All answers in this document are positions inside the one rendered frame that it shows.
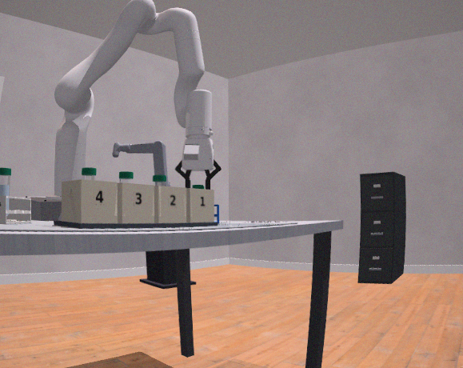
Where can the white tube rack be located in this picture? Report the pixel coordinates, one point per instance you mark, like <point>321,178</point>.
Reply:
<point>20,210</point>

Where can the green tube cap with orange dot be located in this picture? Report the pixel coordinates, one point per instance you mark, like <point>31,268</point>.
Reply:
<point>159,180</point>
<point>88,173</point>

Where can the beige bucket adapter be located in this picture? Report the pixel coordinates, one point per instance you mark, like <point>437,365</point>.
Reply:
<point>135,203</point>
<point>89,201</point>
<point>199,205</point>
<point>169,204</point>

